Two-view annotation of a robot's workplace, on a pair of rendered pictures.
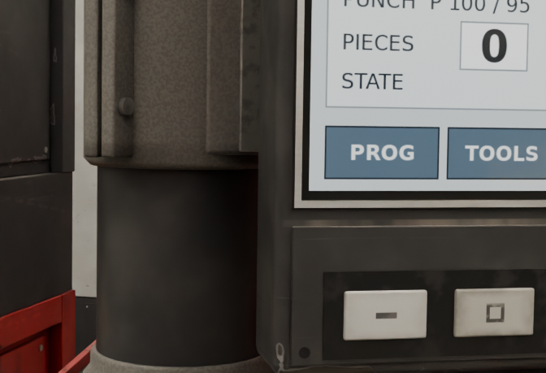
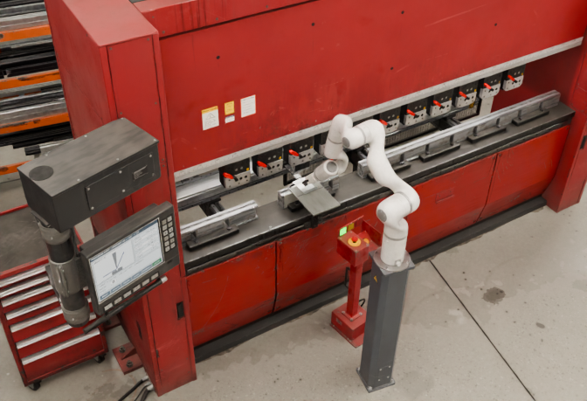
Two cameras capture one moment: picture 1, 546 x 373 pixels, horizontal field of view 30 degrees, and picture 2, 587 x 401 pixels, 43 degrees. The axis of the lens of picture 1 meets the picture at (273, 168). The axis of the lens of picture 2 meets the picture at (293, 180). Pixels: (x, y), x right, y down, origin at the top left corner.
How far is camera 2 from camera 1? 2.97 m
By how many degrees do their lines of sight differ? 49
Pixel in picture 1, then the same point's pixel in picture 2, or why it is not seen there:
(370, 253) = (106, 303)
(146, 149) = (71, 293)
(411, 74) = (106, 288)
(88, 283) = not seen: outside the picture
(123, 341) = (71, 309)
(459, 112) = (111, 287)
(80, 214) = not seen: outside the picture
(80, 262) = not seen: outside the picture
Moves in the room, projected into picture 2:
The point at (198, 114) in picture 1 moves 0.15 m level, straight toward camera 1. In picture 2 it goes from (76, 287) to (93, 308)
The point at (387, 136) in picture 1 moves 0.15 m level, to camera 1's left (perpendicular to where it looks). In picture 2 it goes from (105, 293) to (72, 309)
